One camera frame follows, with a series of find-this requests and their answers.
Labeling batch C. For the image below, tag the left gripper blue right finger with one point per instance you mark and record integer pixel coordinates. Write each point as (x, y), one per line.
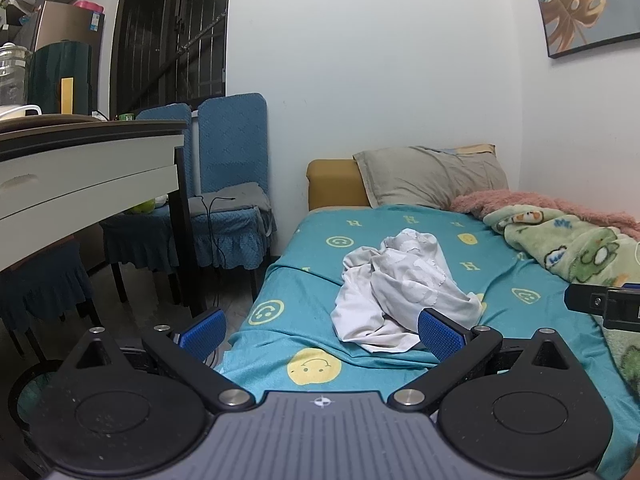
(440, 335)

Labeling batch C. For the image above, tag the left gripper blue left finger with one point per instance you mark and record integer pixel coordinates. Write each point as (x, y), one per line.
(204, 336)

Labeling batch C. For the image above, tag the white polo shirt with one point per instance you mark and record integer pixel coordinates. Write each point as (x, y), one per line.
(385, 289)

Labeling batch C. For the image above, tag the green cartoon fleece blanket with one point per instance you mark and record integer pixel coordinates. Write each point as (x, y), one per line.
(576, 250)

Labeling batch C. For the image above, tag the black desk leg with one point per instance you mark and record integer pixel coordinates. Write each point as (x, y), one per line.
(188, 271)

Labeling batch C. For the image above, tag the teal smiley bed sheet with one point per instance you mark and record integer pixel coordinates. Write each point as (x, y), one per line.
(288, 341)

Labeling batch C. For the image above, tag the pink fluffy blanket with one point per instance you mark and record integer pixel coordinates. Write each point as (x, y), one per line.
(482, 203)

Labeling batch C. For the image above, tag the green plush toy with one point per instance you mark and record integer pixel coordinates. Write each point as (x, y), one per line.
(148, 206)

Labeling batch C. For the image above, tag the grey cloth on chair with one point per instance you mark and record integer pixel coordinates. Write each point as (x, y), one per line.
(248, 195)

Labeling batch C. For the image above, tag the yellow pillow behind grey pillow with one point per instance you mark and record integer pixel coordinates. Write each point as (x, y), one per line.
(471, 149)

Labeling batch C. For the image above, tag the mustard yellow headboard cushion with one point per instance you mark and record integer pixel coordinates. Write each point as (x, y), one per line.
(335, 183)

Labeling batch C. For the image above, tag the blue covered chair right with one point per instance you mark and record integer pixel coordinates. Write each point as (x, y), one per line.
(233, 149)

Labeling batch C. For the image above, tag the white desk with dark top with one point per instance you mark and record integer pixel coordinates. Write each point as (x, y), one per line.
(62, 173)

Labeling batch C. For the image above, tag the dark window with bars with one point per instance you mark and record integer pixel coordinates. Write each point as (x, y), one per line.
(167, 51)

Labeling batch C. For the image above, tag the dark green chair cover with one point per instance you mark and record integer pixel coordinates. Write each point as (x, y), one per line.
(59, 78)

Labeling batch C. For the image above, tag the cardboard box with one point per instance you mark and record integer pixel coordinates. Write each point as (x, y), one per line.
(57, 22)

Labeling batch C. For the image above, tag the leaf painting in black frame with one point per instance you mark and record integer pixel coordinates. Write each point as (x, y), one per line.
(572, 26)

